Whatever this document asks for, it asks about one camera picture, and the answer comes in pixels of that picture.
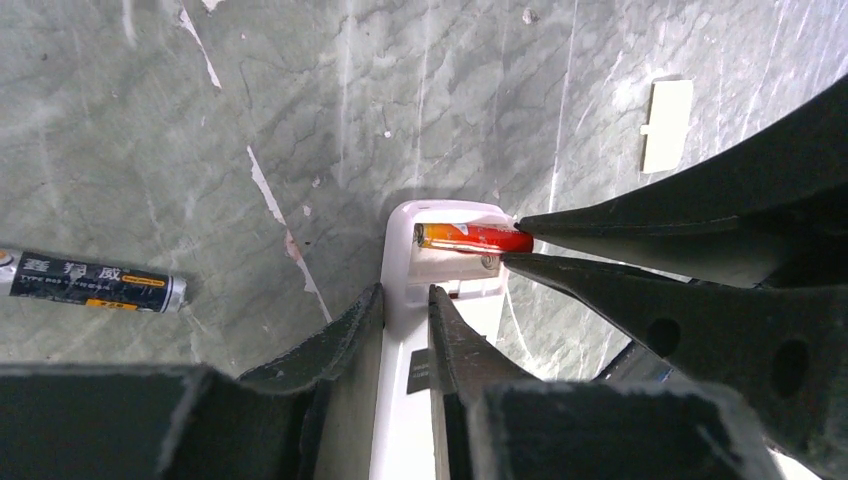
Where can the white battery cover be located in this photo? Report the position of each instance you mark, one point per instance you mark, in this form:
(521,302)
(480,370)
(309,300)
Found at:
(667,125)

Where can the black AAA battery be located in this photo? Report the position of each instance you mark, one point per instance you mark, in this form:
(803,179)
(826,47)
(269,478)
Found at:
(37,276)

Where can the white remote control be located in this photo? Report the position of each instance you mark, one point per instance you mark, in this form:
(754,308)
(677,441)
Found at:
(402,444)

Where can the red AAA battery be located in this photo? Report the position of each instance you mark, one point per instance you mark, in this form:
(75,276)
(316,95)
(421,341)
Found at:
(471,238)

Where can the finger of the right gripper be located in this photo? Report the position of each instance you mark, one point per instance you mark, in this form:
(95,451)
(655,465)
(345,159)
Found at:
(783,350)
(771,210)

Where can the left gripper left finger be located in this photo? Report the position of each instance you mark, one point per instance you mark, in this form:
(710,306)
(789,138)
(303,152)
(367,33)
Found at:
(308,414)

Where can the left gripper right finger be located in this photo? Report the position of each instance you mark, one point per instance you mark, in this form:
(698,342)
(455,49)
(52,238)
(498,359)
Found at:
(491,419)

